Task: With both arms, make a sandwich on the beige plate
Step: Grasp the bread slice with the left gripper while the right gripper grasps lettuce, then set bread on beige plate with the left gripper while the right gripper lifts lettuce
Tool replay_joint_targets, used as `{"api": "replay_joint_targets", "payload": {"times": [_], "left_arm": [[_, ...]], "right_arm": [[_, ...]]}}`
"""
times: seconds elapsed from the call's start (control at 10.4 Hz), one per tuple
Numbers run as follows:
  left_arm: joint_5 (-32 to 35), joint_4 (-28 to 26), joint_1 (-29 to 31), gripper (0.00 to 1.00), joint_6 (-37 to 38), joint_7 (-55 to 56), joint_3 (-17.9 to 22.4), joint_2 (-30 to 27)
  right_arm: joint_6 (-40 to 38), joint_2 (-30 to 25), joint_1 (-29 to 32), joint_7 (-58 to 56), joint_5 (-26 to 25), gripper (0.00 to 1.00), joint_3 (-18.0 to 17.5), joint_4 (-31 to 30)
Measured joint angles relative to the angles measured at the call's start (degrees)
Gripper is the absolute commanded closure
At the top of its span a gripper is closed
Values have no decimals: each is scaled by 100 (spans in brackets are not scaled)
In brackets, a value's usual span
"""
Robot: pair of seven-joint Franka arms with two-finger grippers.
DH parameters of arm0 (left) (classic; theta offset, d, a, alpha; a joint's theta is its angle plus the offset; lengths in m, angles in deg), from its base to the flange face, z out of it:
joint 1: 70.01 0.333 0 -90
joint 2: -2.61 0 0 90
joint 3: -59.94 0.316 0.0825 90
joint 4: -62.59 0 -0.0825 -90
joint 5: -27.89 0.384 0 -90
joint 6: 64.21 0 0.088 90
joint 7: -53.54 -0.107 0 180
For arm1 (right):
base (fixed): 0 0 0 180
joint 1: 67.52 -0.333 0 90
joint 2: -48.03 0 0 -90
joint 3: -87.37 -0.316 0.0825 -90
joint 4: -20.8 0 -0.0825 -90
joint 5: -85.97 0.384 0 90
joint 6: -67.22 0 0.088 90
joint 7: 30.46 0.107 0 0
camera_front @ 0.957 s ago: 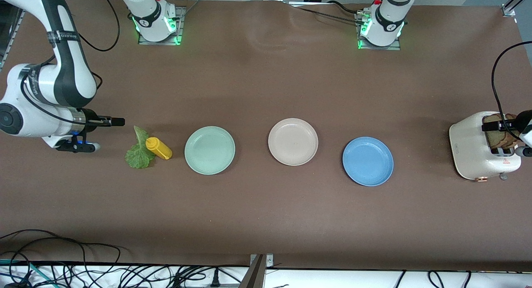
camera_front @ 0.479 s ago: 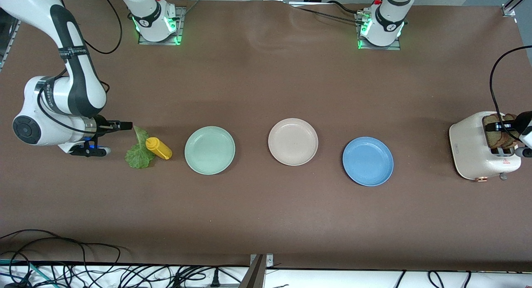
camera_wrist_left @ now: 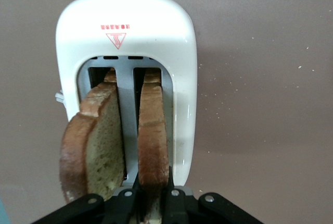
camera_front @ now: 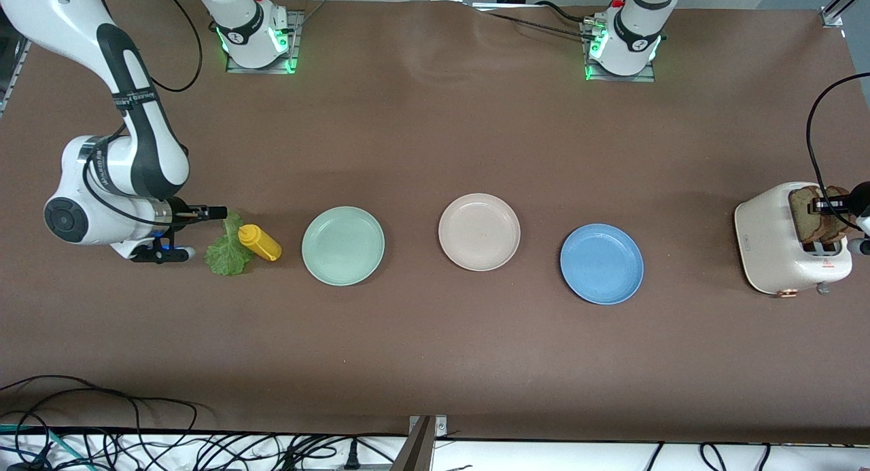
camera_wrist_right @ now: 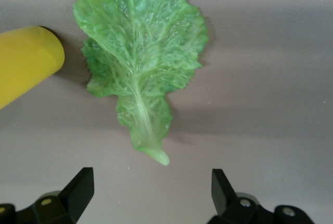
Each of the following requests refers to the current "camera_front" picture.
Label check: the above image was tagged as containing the brown bread slice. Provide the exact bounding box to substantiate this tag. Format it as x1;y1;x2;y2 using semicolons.
824;186;854;243
788;186;833;245

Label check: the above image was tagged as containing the green lettuce leaf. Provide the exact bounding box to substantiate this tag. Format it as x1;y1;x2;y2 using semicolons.
204;209;256;277

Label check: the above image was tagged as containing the yellow mustard squeeze bottle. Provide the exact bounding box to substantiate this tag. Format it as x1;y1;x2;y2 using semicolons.
238;224;282;262

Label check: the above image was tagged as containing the mint green plate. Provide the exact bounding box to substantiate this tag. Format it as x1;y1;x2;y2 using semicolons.
301;206;385;287

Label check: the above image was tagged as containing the blue plate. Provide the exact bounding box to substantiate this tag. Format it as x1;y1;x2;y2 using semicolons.
559;224;644;305

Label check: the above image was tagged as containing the beige plate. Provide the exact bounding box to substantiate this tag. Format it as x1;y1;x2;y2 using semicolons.
438;193;521;272

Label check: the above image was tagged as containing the white toaster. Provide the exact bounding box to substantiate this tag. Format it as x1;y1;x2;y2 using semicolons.
734;181;854;297

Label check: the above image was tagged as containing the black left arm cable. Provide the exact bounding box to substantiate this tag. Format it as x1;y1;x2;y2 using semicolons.
806;72;870;234

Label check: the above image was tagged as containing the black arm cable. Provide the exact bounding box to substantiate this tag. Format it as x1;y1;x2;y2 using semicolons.
806;72;870;234
82;0;205;228

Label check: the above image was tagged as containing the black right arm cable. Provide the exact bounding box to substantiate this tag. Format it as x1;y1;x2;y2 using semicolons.
82;0;205;228

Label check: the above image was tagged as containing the aluminium frame rail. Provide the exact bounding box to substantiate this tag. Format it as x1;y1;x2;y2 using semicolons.
821;0;870;29
0;39;31;118

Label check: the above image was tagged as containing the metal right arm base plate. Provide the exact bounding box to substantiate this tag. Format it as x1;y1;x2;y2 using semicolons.
226;9;305;75

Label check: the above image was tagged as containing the black looped cable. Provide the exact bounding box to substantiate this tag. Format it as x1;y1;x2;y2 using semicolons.
0;374;205;471

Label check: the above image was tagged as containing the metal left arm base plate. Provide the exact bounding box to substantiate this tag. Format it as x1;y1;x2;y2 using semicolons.
582;17;657;83

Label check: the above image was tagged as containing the teal cable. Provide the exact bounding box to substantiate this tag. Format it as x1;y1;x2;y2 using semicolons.
0;423;92;471

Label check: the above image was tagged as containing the grey metal post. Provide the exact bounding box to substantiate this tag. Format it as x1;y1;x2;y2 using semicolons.
391;415;449;471

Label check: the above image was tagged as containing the thin black base cable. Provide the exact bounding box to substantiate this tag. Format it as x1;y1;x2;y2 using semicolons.
476;1;599;40

